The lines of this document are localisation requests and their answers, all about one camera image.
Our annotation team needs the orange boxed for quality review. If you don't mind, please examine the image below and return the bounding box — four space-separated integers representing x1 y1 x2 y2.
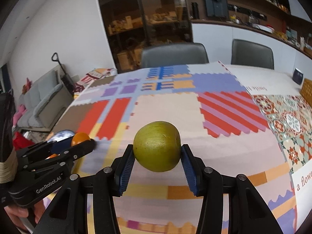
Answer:
46 154 59 159

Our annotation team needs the small orange tangerine back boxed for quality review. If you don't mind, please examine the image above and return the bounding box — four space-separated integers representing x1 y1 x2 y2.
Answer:
71 132 90 146

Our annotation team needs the green pomelo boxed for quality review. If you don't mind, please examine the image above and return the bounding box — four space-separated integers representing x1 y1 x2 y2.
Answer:
133 121 181 172

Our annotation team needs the person left hand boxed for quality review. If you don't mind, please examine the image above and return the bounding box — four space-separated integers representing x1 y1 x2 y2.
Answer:
4 200 45 233

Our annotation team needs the blue white porcelain plate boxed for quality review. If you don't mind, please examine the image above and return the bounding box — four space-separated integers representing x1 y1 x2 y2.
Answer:
47 129 74 142

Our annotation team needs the red jacket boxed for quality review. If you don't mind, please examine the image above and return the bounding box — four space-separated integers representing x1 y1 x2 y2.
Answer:
13 132 35 151

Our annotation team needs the grey sofa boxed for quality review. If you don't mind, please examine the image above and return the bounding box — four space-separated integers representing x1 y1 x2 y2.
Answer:
16 68 74 132

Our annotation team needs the white printed paper sheet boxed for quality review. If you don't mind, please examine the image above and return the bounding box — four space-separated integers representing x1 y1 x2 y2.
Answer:
292 160 312 230

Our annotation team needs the black stick vacuum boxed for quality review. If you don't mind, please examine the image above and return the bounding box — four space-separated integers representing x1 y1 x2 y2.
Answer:
51 52 74 96

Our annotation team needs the striped cloth pile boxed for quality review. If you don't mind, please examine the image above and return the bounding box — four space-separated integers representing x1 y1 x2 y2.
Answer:
74 68 117 93

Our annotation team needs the colourful patchwork tablecloth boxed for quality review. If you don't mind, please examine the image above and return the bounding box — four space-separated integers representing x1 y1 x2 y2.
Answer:
53 62 297 233

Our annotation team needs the patterned tile placemat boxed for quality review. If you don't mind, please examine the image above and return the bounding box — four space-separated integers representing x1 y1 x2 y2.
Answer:
253 95 311 174

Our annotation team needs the wicker basket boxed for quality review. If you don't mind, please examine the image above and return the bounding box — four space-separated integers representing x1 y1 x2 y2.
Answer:
300 78 312 106

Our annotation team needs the dark blue mug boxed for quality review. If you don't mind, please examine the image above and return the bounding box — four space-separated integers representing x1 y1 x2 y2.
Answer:
292 68 304 85

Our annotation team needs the grey chair right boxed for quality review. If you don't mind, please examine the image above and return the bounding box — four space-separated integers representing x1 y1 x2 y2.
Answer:
231 39 274 70

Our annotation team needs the grey chair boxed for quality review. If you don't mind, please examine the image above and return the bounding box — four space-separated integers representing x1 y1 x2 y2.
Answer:
141 42 209 68
231 39 274 70

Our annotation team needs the grey chair left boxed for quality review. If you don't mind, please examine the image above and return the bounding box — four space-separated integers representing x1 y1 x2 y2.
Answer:
141 42 209 68

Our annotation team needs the glass display cabinet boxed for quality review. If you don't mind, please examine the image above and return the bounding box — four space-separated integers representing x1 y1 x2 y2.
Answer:
98 0 192 73

